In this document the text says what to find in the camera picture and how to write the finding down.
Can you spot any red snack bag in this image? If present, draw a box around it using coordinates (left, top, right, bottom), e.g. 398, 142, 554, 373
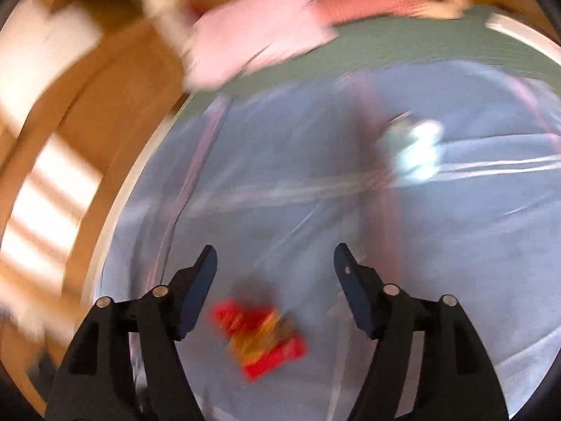
210, 299, 308, 382

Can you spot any blue striped blanket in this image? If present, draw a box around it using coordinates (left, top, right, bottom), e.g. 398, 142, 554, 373
96, 61, 560, 420

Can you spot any light blue white tissue wad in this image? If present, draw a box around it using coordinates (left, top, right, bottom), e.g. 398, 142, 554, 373
377, 112, 444, 185

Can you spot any green bed mat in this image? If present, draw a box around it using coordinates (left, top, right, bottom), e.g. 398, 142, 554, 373
178, 5, 560, 119

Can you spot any white flat tray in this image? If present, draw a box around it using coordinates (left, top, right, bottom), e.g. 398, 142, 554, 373
485, 12, 561, 66

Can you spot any white plush toy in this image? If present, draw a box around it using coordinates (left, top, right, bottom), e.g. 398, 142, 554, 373
142, 0, 193, 52

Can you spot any pink pillow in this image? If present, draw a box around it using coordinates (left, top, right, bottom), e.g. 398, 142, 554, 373
185, 0, 338, 90

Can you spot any wooden bed rail left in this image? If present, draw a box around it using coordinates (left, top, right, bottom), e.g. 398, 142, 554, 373
1, 0, 185, 412

